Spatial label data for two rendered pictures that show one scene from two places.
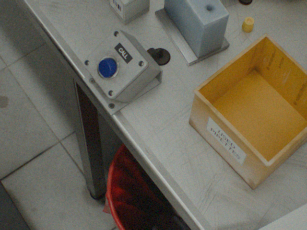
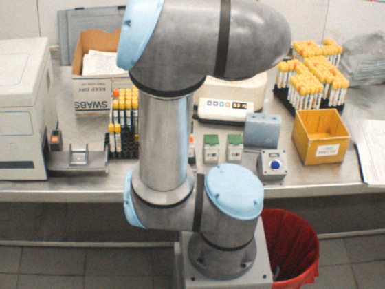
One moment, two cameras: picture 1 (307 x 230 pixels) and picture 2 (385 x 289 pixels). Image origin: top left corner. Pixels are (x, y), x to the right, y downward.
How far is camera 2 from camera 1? 1.07 m
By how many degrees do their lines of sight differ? 39
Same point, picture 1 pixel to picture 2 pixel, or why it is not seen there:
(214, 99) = (300, 151)
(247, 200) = (346, 166)
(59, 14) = not seen: hidden behind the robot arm
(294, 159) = not seen: hidden behind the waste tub
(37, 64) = not seen: outside the picture
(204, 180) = (331, 173)
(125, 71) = (282, 159)
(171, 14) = (250, 143)
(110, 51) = (269, 159)
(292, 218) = (361, 155)
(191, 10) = (270, 124)
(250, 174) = (342, 154)
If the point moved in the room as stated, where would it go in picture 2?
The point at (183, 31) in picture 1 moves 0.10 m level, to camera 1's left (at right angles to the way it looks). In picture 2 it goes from (262, 144) to (244, 162)
